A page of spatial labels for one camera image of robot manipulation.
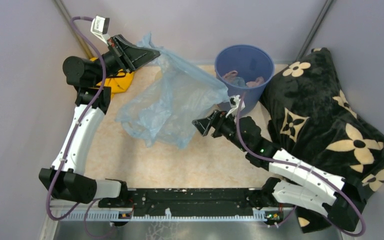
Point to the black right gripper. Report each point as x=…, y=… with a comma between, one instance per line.
x=216, y=120

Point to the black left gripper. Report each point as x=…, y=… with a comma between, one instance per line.
x=130, y=57

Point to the light blue trash bag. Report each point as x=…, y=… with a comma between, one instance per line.
x=165, y=110

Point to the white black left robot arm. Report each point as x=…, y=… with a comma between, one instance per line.
x=65, y=179

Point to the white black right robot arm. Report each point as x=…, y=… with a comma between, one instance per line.
x=340, y=200

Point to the teal crumpled trash bag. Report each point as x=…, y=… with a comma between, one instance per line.
x=239, y=82

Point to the blue plastic trash bin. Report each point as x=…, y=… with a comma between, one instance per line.
x=250, y=62

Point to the yellow crumpled cloth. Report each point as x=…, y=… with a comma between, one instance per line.
x=117, y=79

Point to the black floral blanket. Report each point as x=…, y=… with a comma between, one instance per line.
x=311, y=118

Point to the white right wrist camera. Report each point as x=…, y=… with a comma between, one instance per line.
x=236, y=104

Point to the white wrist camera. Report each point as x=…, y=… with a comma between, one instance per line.
x=99, y=28
x=236, y=104

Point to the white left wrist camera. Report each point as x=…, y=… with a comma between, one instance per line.
x=99, y=28

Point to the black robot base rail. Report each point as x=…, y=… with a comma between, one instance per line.
x=181, y=205

